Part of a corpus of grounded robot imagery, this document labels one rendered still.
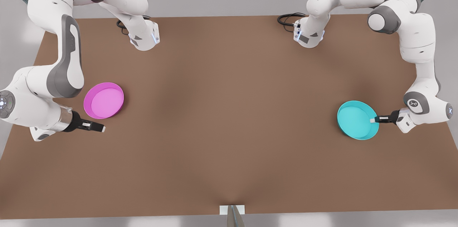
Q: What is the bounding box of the blue plate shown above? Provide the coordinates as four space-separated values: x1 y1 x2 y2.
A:
337 100 379 140

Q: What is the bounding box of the pink plate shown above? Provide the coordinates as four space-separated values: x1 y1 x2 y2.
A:
83 82 125 119

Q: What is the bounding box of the black cable loop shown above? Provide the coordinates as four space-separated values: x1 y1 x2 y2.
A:
277 13 307 33
117 15 152 36

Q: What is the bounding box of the silver frame post with foot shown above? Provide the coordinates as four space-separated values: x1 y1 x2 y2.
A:
219 204 245 227

